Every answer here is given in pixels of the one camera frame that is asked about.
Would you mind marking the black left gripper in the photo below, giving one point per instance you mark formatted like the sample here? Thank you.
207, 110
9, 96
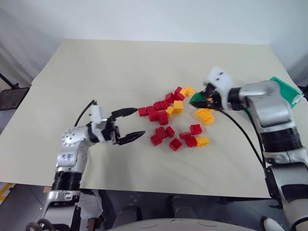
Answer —
111, 131

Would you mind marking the black stand pole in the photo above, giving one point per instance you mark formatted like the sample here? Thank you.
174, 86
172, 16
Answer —
8, 81

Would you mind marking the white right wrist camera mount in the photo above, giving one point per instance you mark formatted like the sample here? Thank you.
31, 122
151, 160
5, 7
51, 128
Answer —
221, 80

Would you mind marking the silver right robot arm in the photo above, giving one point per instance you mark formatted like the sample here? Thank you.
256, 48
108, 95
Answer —
272, 106

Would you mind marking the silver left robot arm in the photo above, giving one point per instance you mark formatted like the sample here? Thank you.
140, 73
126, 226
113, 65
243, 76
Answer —
72, 140

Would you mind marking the green toy block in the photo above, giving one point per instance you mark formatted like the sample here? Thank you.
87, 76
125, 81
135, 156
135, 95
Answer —
197, 97

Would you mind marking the long red toy block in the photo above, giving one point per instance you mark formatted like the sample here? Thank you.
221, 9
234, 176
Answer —
160, 105

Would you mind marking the teal bin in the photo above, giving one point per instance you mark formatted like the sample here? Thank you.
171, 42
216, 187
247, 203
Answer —
287, 92

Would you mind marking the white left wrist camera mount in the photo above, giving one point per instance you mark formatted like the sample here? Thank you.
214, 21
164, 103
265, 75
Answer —
98, 118

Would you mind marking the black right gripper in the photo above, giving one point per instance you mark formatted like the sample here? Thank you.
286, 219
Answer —
214, 97

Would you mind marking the large orange toy block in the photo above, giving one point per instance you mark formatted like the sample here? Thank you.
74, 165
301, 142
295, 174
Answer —
204, 116

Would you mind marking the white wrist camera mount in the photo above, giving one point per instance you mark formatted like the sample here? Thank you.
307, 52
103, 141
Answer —
221, 80
98, 118

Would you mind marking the crumpled white cloth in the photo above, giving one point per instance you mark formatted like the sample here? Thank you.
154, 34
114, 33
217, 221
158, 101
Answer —
90, 204

